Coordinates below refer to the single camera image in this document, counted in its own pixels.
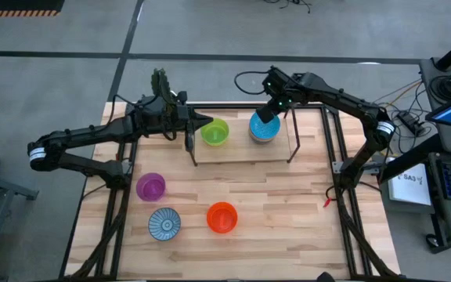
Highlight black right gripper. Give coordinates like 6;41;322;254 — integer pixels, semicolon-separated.
255;84;308;125

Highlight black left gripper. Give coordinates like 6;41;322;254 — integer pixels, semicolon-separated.
169;104;215;154

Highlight yellow plastic bowl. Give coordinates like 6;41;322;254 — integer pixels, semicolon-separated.
200;117;230;147

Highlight purple plastic bowl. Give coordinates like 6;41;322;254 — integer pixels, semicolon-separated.
135;172;167;203

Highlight orange plastic bowl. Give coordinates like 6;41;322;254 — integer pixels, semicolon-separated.
206;201;239;234

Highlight blue patterned ceramic bowl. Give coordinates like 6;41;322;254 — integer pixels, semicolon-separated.
147;207;182;241

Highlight black metal wooden board shelf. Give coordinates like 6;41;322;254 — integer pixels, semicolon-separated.
184;102;301;168

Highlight green cactus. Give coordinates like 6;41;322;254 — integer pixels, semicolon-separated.
150;67;178;107

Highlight silver metal mounting plate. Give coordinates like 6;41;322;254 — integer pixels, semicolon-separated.
331;159;381;175

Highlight black power adapter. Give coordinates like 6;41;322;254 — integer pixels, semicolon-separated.
396;110;426;137

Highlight white paper sheet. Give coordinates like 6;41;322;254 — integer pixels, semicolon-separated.
388;162;434;208

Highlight black yellow hazard striped mat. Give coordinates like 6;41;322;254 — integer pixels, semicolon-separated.
0;0;66;19

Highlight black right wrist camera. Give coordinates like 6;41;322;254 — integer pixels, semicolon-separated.
262;65;289;94

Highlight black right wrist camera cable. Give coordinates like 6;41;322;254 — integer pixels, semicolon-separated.
233;70;270;96

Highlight black floor cable bundle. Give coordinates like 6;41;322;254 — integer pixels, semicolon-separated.
262;0;313;15

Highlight black aluminium table frame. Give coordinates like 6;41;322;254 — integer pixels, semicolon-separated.
63;93;403;281

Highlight black tangled floor cables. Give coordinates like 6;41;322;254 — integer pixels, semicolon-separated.
381;80;432;157

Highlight yellow floor cable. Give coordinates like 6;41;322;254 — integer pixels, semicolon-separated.
373;80;424;105

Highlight coiled black cable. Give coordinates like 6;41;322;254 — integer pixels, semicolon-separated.
429;73;451;103

